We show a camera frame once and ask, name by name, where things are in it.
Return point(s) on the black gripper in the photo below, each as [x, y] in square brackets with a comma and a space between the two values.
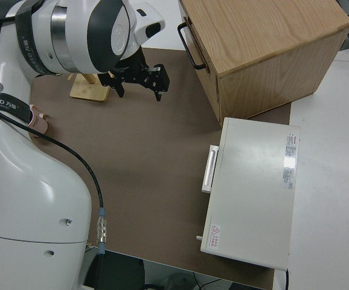
[135, 74]

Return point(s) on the pink mug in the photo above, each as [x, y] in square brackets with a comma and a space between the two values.
[38, 125]

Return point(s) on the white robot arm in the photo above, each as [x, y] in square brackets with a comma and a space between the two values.
[26, 187]

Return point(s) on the wooden mug tree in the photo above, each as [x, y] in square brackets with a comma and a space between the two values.
[87, 90]

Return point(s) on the brown table mat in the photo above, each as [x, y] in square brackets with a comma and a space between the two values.
[147, 151]

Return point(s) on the light wooden cabinet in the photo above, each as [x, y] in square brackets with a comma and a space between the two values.
[268, 45]

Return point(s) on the white toaster oven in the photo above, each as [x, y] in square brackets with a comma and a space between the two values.
[253, 187]

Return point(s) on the black box under table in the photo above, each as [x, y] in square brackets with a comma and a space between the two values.
[117, 272]

